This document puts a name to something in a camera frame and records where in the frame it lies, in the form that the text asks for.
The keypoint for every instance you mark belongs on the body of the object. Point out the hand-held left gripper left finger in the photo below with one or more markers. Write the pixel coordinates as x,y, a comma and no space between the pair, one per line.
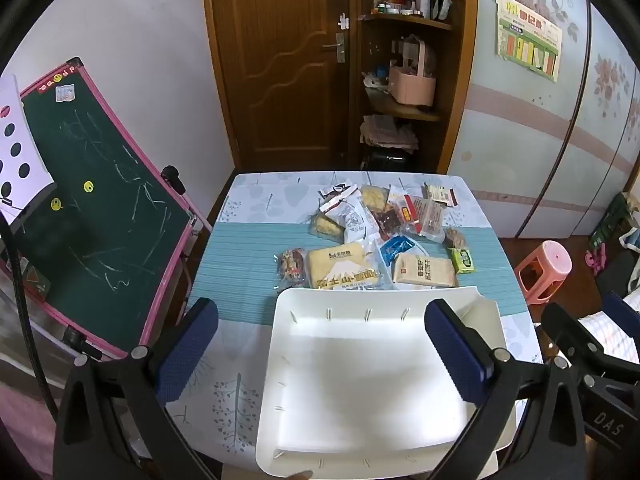
189,352

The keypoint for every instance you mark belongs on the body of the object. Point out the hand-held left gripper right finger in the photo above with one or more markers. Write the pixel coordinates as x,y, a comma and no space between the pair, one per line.
456,355

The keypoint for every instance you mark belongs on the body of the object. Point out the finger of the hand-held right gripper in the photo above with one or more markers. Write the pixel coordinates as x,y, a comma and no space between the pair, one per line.
570,332
622,310

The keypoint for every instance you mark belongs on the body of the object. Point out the beige biscuit packet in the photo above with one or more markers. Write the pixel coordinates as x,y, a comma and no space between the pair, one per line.
425,270

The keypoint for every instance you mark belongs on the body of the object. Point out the small green snack packet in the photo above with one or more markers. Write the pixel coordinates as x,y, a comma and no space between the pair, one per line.
463,260

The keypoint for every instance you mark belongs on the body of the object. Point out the white paper tray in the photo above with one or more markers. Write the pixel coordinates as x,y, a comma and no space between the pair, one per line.
360,385

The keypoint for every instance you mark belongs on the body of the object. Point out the brown round snack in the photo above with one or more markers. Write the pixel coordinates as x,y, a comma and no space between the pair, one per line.
455,238

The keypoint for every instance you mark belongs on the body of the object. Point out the blue snack packet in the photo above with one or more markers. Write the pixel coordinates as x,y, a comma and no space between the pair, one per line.
400,247

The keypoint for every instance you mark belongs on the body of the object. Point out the clear nut bar packet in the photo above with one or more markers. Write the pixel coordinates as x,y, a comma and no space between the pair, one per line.
291,265

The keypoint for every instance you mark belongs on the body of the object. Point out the clear bread bun packet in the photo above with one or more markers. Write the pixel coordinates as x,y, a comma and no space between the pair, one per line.
430,220

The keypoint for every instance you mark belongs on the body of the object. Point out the cream cake packet mountain print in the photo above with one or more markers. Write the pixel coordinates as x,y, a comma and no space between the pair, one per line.
342,266

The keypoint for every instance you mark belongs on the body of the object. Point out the red dried meat packet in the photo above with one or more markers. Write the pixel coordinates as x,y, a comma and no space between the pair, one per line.
387,222

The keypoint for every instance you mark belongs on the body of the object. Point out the cream rusk packet red edges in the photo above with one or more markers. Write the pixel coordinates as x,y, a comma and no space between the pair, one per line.
441,194

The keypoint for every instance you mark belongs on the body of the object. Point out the white printed bread packet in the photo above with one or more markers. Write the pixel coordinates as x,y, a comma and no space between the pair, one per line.
352,220

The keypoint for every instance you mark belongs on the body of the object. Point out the yellow puffed cake packet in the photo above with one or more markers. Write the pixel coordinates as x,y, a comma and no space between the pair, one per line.
375,198

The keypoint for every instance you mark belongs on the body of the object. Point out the yellow egg cake packet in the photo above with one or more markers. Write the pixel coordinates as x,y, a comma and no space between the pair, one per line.
327,226

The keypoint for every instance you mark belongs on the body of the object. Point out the brown cartoon snack packet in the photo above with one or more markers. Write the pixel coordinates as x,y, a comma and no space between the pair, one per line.
340,191

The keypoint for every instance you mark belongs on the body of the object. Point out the plaid bed sheet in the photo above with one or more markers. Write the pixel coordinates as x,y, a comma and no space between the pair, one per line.
617,342

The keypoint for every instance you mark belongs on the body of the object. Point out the pink toy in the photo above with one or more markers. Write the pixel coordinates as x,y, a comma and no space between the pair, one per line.
595,260

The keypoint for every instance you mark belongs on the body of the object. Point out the pink plastic stool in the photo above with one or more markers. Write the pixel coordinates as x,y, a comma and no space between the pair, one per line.
545,267

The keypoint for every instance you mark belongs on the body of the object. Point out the printed tablecloth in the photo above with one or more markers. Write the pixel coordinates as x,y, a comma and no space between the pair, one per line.
240,285

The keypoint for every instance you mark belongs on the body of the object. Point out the green bag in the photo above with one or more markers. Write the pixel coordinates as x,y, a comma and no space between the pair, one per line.
610,220

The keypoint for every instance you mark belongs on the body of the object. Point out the green chalkboard easel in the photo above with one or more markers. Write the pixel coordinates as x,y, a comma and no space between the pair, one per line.
110,200

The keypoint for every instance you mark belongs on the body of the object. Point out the black easel knob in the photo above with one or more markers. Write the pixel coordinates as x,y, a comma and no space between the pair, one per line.
172,177

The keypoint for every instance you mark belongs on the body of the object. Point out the floral wardrobe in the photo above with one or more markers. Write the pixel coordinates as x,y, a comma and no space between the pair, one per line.
540,150

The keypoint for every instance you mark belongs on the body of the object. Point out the black box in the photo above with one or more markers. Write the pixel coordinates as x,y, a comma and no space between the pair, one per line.
390,159

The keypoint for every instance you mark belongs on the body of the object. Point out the folded pink cloth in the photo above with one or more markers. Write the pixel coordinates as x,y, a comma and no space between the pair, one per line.
387,132

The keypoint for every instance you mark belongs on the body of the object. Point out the white perforated board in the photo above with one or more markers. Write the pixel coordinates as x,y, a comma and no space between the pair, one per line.
17,150

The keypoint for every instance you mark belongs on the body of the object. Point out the wooden shelf unit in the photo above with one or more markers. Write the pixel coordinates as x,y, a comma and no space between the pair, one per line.
450,85

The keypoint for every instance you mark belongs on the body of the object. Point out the pink basket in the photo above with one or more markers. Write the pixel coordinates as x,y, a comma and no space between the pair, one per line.
412,85

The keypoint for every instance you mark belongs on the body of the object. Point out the wooden door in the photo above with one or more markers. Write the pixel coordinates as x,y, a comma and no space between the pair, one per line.
280,70

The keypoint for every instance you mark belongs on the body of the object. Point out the cluster of small shelf bottles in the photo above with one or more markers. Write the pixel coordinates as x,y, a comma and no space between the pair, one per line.
412,2

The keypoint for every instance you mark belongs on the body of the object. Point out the wall poster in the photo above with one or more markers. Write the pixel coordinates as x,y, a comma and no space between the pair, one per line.
530,35

